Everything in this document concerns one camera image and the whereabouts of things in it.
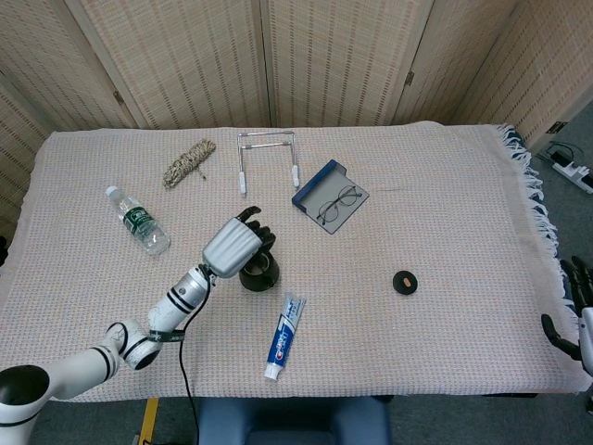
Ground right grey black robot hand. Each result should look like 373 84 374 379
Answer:
540 255 593 376

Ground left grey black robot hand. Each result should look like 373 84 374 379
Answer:
201 206 278 279

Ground black teapot with loop handle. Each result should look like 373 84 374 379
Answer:
238 249 281 293

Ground small black round disc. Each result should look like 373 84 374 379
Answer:
392 270 421 297

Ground clear water bottle green label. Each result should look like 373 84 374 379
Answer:
105 185 171 256

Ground open blue glasses case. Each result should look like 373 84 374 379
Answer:
291 159 371 236

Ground blue white Crest toothpaste tube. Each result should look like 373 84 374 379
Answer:
263 292 307 381

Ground thin-framed eyeglasses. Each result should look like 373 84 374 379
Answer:
316 185 363 226

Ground white power strip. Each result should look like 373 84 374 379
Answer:
546 143 593 195

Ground blue padded chair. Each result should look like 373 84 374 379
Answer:
196 396 393 445

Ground woven folding screen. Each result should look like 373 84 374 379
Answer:
0 0 593 233

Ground beige waffle tablecloth with fringe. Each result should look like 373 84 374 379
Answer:
0 121 589 402

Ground dark blue under cloth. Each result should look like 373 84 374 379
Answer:
498 123 578 316

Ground metal wire stand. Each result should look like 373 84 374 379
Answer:
236 131 301 197

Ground coiled beige rope bundle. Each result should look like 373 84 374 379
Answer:
161 138 218 189

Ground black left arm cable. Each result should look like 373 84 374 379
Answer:
178 276 214 445

